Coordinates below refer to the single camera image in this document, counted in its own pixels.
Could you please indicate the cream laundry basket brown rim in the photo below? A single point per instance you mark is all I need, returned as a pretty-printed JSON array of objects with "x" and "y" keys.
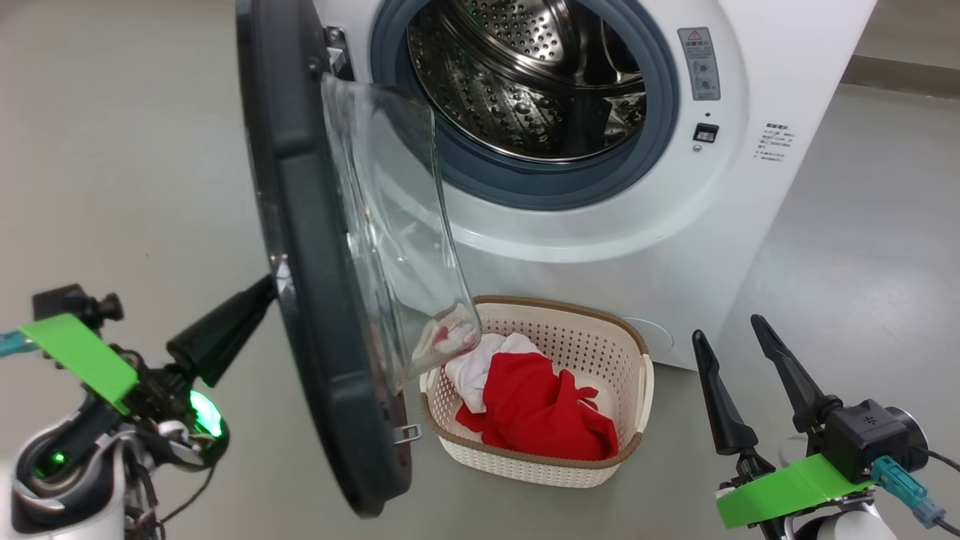
[{"x": 585, "y": 345}]

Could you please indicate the red and white garment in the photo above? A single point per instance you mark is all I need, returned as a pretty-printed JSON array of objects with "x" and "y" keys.
[{"x": 532, "y": 405}]

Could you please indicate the black washing machine door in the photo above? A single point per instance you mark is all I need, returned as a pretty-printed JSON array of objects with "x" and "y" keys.
[{"x": 315, "y": 247}]

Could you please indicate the grey warning sticker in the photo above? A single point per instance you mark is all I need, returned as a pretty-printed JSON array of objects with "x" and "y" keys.
[{"x": 699, "y": 64}]

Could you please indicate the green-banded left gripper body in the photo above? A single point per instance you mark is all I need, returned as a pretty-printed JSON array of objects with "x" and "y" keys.
[{"x": 82, "y": 352}]

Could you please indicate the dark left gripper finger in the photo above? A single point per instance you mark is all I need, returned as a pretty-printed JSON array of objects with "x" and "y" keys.
[{"x": 221, "y": 334}]

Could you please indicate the white front-load washing machine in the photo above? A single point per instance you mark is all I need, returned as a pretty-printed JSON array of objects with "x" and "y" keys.
[{"x": 712, "y": 225}]

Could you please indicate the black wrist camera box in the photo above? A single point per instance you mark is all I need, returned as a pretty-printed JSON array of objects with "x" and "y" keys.
[
  {"x": 71, "y": 301},
  {"x": 870, "y": 439}
]

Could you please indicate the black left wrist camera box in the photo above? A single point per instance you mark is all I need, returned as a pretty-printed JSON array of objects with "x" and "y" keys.
[{"x": 71, "y": 301}]

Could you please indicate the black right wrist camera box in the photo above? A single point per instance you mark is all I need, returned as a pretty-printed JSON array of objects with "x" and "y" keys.
[{"x": 870, "y": 439}]

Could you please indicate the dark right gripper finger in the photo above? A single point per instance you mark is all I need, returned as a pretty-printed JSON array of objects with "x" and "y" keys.
[
  {"x": 724, "y": 405},
  {"x": 795, "y": 382}
]

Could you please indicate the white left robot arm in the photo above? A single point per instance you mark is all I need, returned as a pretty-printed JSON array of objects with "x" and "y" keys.
[{"x": 67, "y": 480}]

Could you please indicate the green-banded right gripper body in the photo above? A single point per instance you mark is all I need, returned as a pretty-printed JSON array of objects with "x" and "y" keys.
[{"x": 787, "y": 491}]

